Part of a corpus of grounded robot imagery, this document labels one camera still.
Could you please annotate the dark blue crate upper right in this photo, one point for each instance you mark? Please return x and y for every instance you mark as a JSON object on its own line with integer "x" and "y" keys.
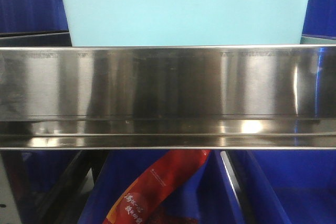
{"x": 320, "y": 18}

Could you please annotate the light blue plastic bin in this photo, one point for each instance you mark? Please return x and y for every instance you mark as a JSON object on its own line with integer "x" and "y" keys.
{"x": 184, "y": 22}

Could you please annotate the dark blue bin lower centre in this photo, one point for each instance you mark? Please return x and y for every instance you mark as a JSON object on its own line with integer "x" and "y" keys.
{"x": 206, "y": 197}

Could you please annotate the black shelf divider bar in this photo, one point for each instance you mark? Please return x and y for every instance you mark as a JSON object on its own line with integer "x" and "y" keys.
{"x": 237, "y": 188}

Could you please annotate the stainless steel shelf rail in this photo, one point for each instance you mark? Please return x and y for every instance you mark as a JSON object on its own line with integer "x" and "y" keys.
{"x": 230, "y": 97}

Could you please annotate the dark blue bin lower right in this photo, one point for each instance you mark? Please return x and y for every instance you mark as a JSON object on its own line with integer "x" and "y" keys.
{"x": 288, "y": 186}

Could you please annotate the dark blue crate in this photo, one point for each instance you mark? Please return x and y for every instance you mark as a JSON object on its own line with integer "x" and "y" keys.
{"x": 320, "y": 18}
{"x": 27, "y": 16}

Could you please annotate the red snack bag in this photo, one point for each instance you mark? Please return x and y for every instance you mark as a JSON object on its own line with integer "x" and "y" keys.
{"x": 138, "y": 202}

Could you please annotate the dark blue crate upper left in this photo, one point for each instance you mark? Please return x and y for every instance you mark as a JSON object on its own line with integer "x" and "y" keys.
{"x": 27, "y": 16}

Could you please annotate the dark blue bin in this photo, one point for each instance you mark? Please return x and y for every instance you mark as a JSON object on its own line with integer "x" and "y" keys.
{"x": 206, "y": 197}
{"x": 288, "y": 186}

